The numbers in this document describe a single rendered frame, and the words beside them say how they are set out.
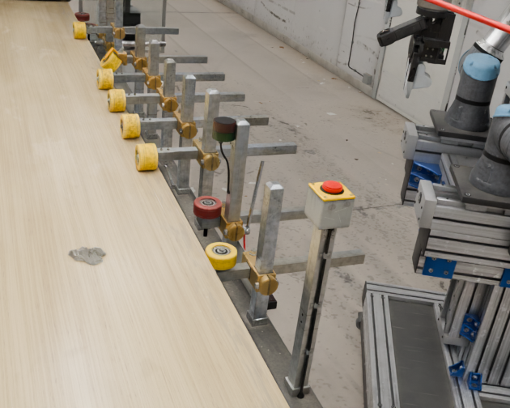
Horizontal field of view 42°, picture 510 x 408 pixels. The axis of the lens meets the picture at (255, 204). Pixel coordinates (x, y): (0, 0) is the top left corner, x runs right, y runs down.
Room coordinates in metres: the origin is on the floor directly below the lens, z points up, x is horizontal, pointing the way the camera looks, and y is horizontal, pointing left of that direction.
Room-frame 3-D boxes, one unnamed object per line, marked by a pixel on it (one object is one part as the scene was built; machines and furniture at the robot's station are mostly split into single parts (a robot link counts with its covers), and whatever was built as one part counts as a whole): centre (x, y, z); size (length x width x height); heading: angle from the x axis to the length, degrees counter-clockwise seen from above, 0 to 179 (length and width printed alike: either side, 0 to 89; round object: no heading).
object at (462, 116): (2.20, -0.69, 1.09); 0.15 x 0.15 x 0.10
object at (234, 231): (1.65, 0.07, 0.85); 0.14 x 0.06 x 0.05; 24
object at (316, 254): (1.17, -0.15, 0.93); 0.05 x 0.05 x 0.45; 24
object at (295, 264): (1.48, -0.11, 0.84); 0.44 x 0.03 x 0.04; 114
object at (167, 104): (2.34, 0.37, 0.95); 0.14 x 0.06 x 0.05; 24
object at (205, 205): (1.65, 0.13, 0.85); 0.08 x 0.08 x 0.11
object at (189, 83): (2.09, 0.26, 0.89); 0.04 x 0.04 x 0.48; 24
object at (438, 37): (1.55, -0.35, 1.46); 0.09 x 0.08 x 0.12; 87
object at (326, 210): (1.17, -0.15, 1.18); 0.07 x 0.07 x 0.08; 24
